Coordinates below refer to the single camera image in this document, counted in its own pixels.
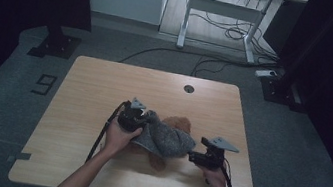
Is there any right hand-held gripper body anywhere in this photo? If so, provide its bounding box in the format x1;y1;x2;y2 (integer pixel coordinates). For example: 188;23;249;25
196;133;242;174

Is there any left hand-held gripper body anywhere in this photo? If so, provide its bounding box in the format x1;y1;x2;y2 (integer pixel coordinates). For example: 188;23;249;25
115;94;153;136

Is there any brown teddy bear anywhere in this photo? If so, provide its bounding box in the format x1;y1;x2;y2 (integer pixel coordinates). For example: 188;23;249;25
124;107;196;178

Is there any grey cloth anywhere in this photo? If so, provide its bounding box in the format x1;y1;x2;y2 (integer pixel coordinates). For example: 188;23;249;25
129;107;201;164

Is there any person's right hand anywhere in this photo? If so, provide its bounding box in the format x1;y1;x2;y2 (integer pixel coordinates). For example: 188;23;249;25
194;163;231;187

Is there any person's left hand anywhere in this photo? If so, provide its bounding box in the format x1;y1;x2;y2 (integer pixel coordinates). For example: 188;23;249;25
100;116;146;164

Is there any white power strip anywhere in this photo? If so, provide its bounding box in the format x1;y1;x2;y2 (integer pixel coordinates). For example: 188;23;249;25
254;67;279;81

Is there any black stand base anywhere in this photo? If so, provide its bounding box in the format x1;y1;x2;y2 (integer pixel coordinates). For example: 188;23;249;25
26;21;85;64
256;0;326;114

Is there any black tape floor mark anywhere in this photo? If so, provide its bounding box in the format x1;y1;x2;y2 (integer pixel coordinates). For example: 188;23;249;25
30;72;59;98

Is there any grey tape strip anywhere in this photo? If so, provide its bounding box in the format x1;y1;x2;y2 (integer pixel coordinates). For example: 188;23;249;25
6;148;32;166

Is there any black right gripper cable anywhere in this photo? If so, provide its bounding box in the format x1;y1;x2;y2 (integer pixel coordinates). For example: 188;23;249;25
218;165;239;187

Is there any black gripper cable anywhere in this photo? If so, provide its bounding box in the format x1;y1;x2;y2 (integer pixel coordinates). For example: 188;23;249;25
85;95;131;169
218;165;239;187

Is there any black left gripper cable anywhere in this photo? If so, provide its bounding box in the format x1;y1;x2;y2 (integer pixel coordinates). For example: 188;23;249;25
85;95;131;169

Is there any long black floor cable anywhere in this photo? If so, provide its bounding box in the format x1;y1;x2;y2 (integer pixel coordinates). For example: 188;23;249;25
117;40;263;86

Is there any short black floor cable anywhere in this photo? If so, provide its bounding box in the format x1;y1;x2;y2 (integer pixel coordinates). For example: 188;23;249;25
190;54;232;83

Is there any tangle of black cables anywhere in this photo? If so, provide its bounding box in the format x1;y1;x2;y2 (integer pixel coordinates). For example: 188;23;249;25
183;0;289;68

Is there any white desk frame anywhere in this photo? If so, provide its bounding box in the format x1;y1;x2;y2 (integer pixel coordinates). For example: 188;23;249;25
173;0;309;72

